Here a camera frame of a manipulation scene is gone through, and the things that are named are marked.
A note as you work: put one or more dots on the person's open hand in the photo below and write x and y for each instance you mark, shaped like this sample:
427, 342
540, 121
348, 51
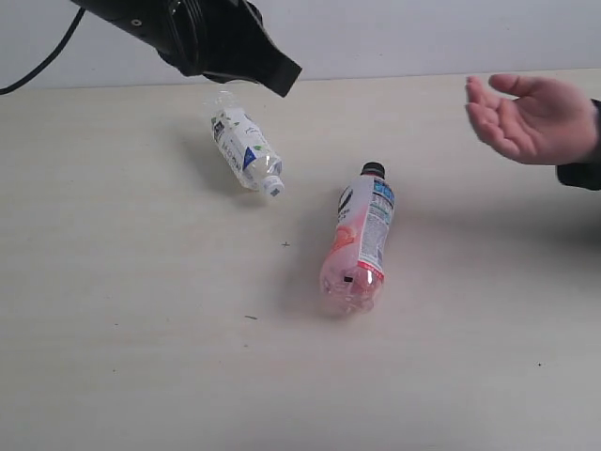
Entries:
534, 120

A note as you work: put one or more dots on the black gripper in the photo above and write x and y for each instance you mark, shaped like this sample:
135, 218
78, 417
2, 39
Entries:
221, 40

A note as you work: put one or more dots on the small white label bottle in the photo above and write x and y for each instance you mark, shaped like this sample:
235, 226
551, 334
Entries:
253, 161

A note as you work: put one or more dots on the pink drink bottle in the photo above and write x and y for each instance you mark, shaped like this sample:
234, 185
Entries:
352, 274

